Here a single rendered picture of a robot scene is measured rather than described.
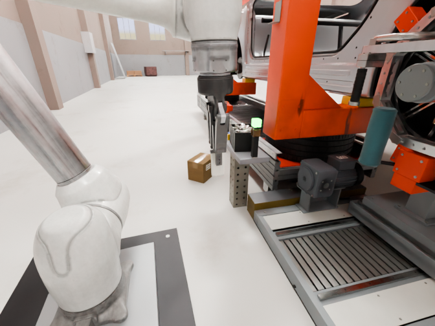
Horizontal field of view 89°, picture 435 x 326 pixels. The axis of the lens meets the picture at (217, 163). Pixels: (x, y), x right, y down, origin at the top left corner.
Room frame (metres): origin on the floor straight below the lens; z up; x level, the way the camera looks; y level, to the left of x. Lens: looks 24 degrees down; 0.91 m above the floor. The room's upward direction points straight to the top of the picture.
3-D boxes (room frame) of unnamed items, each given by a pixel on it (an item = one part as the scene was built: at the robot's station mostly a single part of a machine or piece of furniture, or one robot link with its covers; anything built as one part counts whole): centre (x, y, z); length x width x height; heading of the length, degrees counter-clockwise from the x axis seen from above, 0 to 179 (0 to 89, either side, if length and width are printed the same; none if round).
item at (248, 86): (3.23, -0.27, 0.69); 0.52 x 0.17 x 0.35; 103
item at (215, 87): (0.49, 0.00, 0.85); 0.08 x 0.07 x 0.09; 14
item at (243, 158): (1.29, -0.15, 0.44); 0.43 x 0.17 x 0.03; 13
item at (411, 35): (0.93, -0.72, 1.03); 0.19 x 0.18 x 0.11; 103
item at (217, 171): (0.49, 0.00, 0.69); 0.03 x 0.01 x 0.07; 104
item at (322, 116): (1.35, -0.71, 0.69); 0.52 x 0.17 x 0.35; 103
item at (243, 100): (4.28, -0.11, 0.20); 1.00 x 0.86 x 0.39; 13
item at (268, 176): (2.59, -0.50, 0.14); 2.47 x 0.85 x 0.27; 13
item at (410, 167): (0.87, -0.90, 0.48); 0.16 x 0.12 x 0.17; 103
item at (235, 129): (1.28, -0.16, 0.51); 0.20 x 0.14 x 0.13; 5
